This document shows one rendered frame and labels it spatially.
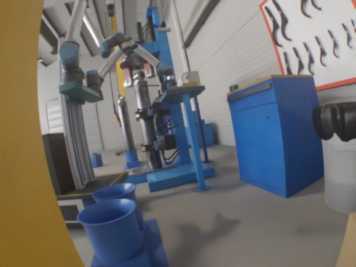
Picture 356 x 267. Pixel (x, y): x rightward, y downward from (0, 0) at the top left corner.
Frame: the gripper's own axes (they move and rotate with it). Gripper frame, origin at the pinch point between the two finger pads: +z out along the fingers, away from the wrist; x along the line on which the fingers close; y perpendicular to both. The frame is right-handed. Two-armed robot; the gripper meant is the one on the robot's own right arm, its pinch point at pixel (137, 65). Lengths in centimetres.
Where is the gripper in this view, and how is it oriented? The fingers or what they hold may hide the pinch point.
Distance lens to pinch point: 149.6
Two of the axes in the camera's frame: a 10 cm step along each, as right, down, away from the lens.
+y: -8.2, 5.6, -1.3
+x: 2.3, 1.1, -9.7
